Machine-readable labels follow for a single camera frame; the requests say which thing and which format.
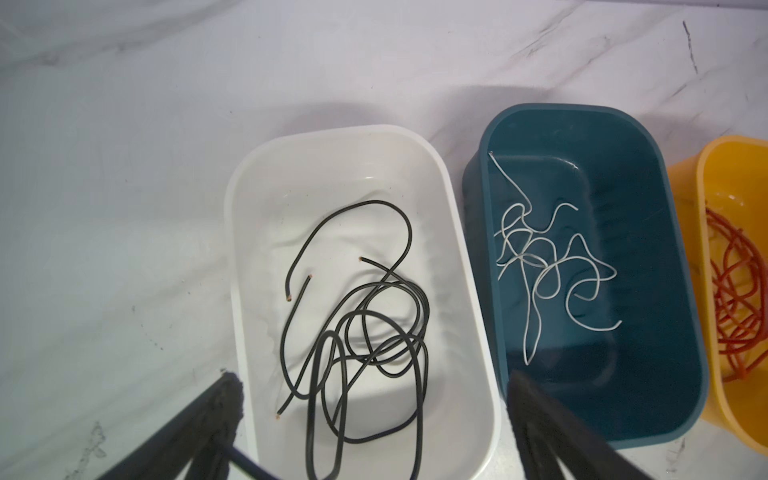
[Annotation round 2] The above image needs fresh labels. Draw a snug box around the dark teal plastic bin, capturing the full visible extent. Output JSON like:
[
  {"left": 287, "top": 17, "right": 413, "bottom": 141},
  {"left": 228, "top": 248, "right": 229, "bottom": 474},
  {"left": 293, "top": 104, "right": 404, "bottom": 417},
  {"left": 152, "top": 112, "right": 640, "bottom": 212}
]
[{"left": 462, "top": 103, "right": 708, "bottom": 448}]

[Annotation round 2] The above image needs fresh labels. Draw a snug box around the yellow plastic bin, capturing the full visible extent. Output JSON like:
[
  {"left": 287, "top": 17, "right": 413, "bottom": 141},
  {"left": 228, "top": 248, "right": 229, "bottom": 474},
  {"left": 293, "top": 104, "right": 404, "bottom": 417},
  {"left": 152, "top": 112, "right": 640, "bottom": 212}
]
[{"left": 667, "top": 136, "right": 767, "bottom": 454}]

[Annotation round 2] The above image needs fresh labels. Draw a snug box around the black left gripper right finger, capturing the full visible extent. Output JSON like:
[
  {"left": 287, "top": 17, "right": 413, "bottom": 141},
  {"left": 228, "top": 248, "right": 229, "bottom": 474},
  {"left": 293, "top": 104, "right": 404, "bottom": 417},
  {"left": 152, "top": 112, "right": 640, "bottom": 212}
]
[{"left": 507, "top": 371, "right": 648, "bottom": 480}]

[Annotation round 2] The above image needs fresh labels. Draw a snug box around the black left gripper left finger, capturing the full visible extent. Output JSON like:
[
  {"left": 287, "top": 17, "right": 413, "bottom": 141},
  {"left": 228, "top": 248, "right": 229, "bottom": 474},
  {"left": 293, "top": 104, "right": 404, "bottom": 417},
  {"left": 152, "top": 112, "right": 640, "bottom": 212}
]
[{"left": 101, "top": 372, "right": 274, "bottom": 479}]

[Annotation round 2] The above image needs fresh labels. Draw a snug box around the white plastic bin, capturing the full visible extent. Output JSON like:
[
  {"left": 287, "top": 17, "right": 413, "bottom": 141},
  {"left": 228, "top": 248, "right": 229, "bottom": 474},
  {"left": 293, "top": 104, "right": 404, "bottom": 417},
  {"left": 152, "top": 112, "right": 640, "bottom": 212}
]
[{"left": 225, "top": 126, "right": 500, "bottom": 479}]

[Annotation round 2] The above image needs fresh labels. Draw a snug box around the black cable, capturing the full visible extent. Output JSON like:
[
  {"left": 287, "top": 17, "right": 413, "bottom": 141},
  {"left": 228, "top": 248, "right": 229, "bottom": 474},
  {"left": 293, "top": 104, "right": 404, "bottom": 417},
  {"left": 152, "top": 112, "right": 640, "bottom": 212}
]
[
  {"left": 275, "top": 199, "right": 431, "bottom": 420},
  {"left": 304, "top": 310, "right": 430, "bottom": 480}
]

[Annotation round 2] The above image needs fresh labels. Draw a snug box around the red cable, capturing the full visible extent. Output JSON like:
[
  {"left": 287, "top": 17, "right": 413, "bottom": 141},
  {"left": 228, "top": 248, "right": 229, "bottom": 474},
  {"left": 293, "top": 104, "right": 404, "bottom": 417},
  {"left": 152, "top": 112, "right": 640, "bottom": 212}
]
[{"left": 704, "top": 206, "right": 768, "bottom": 383}]

